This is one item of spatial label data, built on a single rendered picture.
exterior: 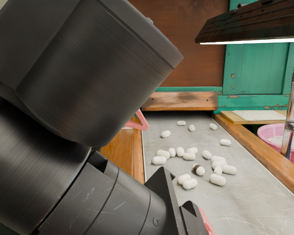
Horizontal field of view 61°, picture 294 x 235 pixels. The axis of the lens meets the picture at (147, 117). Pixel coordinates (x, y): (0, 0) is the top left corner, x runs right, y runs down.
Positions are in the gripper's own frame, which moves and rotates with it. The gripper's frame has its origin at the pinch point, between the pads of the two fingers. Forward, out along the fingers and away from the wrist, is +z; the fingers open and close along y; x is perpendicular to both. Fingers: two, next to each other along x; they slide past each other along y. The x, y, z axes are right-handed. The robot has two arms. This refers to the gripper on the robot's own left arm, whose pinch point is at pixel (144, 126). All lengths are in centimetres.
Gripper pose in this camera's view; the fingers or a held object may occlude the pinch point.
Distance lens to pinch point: 56.1
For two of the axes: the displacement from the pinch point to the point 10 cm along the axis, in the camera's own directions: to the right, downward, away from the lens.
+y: -0.5, -2.7, 9.6
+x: -6.3, 7.5, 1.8
